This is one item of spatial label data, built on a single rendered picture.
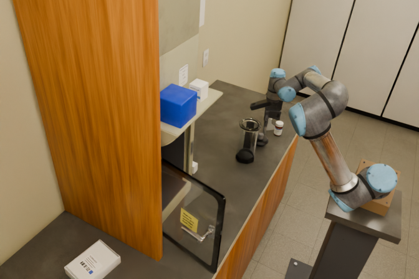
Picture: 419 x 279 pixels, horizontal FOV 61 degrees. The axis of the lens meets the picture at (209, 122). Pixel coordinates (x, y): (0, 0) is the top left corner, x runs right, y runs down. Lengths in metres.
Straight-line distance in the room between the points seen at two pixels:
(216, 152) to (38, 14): 1.16
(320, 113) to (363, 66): 2.84
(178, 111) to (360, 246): 1.22
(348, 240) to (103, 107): 1.35
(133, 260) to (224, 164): 0.68
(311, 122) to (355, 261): 0.93
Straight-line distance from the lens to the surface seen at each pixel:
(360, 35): 4.07
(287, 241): 2.82
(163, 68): 1.14
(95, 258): 1.48
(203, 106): 1.25
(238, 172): 1.84
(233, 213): 1.65
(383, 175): 1.60
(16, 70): 1.32
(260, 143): 2.00
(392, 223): 1.86
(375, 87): 4.25
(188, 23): 1.22
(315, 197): 3.19
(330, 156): 1.46
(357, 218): 1.80
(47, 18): 1.14
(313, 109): 1.35
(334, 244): 2.00
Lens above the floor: 2.18
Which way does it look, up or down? 35 degrees down
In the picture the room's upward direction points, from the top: 4 degrees clockwise
